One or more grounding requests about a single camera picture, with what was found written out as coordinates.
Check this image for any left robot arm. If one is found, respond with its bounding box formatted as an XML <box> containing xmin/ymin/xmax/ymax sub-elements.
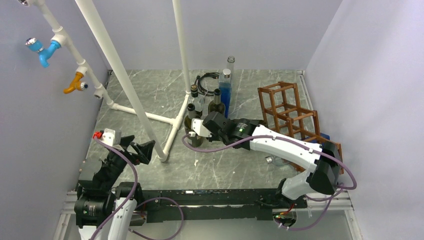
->
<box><xmin>74</xmin><ymin>131</ymin><xmax>156</xmax><ymax>240</ymax></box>

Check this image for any tall blue liquid bottle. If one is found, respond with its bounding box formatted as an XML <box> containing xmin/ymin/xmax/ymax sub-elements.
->
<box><xmin>219</xmin><ymin>68</ymin><xmax>232</xmax><ymax>118</ymax></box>

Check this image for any orange plastic faucet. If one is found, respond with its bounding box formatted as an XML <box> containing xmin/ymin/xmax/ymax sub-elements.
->
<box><xmin>63</xmin><ymin>71</ymin><xmax>88</xmax><ymax>94</ymax></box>

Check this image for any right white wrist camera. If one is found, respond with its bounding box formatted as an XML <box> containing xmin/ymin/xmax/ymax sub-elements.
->
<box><xmin>191</xmin><ymin>118</ymin><xmax>212</xmax><ymax>138</ymax></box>

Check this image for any blue plastic faucet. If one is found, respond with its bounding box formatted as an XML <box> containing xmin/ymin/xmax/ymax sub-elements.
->
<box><xmin>24</xmin><ymin>37</ymin><xmax>62</xmax><ymax>68</ymax></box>

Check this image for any brown wooden wine rack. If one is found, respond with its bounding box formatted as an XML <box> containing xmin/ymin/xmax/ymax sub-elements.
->
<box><xmin>257</xmin><ymin>81</ymin><xmax>342</xmax><ymax>154</ymax></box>

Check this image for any blue clear bottle lying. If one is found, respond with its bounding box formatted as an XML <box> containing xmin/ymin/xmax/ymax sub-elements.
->
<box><xmin>265</xmin><ymin>155</ymin><xmax>290</xmax><ymax>167</ymax></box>

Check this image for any clear square liquor bottle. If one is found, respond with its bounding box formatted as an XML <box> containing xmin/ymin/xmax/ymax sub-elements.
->
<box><xmin>190</xmin><ymin>84</ymin><xmax>204</xmax><ymax>118</ymax></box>

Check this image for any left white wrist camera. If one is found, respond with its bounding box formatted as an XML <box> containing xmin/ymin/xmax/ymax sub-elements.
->
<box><xmin>92</xmin><ymin>128</ymin><xmax>122</xmax><ymax>147</ymax></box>

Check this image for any tall clear glass bottle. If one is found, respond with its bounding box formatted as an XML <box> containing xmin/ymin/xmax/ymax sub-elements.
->
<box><xmin>226</xmin><ymin>56</ymin><xmax>235</xmax><ymax>76</ymax></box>

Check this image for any white PVC pipe frame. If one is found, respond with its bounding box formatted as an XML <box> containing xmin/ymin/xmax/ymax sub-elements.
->
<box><xmin>19</xmin><ymin>0</ymin><xmax>190</xmax><ymax>163</ymax></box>

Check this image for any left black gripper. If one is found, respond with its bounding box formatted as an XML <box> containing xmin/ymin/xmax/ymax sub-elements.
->
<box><xmin>101</xmin><ymin>135</ymin><xmax>155</xmax><ymax>190</ymax></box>

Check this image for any black coiled cable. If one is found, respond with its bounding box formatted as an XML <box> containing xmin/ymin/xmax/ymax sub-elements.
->
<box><xmin>193</xmin><ymin>72</ymin><xmax>221</xmax><ymax>97</ymax></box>

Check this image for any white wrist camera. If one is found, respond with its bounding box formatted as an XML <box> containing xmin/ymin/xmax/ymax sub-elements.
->
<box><xmin>191</xmin><ymin>118</ymin><xmax>212</xmax><ymax>138</ymax></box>
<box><xmin>92</xmin><ymin>128</ymin><xmax>122</xmax><ymax>147</ymax></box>

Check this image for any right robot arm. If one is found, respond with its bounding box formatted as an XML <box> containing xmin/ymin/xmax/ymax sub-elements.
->
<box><xmin>192</xmin><ymin>111</ymin><xmax>341</xmax><ymax>208</ymax></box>

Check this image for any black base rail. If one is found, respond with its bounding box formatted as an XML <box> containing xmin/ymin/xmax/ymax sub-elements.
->
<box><xmin>136</xmin><ymin>188</ymin><xmax>308</xmax><ymax>223</ymax></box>

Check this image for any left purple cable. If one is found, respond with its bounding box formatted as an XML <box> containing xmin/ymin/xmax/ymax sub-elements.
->
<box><xmin>89</xmin><ymin>137</ymin><xmax>185</xmax><ymax>240</ymax></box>

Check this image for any dark green wine bottle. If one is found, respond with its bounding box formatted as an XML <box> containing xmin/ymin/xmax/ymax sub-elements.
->
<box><xmin>183</xmin><ymin>103</ymin><xmax>204</xmax><ymax>148</ymax></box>

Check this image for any green wine bottle silver neck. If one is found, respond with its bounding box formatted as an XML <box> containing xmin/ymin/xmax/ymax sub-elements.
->
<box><xmin>207</xmin><ymin>88</ymin><xmax>226</xmax><ymax>115</ymax></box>

